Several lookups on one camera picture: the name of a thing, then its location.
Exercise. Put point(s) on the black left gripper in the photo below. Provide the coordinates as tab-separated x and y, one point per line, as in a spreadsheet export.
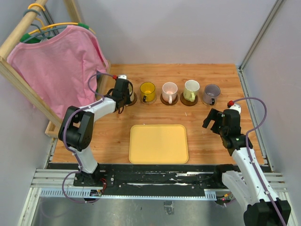
128	101

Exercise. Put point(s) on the yellow plastic tray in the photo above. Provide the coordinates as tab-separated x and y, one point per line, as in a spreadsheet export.
158	144

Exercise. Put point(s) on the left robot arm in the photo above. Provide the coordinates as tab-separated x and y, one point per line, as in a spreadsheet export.
77	127

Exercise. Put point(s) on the pink t-shirt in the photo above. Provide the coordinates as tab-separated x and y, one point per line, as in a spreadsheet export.
61	70

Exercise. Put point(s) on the wooden hanging rod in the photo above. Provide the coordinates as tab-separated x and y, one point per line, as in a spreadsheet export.
12	40

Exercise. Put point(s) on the wooden clothes rack frame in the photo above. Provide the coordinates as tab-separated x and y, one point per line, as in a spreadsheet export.
14	77

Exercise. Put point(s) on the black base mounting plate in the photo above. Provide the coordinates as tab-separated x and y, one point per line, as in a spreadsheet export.
155	180

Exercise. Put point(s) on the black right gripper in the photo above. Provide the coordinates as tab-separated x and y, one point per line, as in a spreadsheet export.
215	115

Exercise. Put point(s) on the grey clothes hanger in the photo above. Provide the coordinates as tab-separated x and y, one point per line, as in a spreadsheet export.
42	34

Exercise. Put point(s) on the yellow transparent cup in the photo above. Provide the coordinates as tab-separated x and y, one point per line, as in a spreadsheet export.
148	89

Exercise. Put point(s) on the white mug green handle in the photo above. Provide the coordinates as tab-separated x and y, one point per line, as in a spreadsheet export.
191	88

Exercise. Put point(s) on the dark brown coaster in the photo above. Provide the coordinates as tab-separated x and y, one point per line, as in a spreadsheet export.
134	100
187	102
166	102

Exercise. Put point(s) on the yellow clothes hanger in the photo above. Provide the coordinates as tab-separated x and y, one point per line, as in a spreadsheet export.
74	13

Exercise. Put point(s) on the light woven rattan coaster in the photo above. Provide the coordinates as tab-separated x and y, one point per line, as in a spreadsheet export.
143	100

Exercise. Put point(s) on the beige smiley mug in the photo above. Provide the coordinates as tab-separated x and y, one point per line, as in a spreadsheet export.
131	95

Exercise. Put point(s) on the purple transparent cup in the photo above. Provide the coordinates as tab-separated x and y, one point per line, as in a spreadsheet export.
212	90

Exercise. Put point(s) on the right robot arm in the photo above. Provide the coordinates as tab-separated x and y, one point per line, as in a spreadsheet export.
249	186

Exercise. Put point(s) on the pink mug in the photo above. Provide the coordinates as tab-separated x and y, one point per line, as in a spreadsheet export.
169	91

